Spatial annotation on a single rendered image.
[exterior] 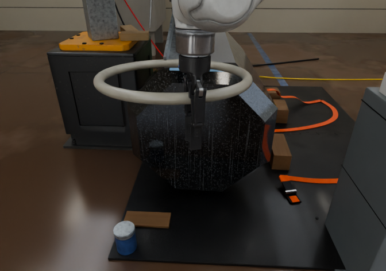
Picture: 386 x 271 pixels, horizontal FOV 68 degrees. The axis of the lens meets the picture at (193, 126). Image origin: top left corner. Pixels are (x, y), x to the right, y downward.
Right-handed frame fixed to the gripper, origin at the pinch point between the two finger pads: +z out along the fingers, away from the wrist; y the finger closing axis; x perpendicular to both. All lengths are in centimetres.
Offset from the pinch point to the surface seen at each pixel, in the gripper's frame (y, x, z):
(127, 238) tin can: 40, 20, 70
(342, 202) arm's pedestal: 24, -80, 54
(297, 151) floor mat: 102, -108, 71
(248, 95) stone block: 60, -43, 11
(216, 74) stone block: 66, -28, 1
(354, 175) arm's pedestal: 21, -79, 37
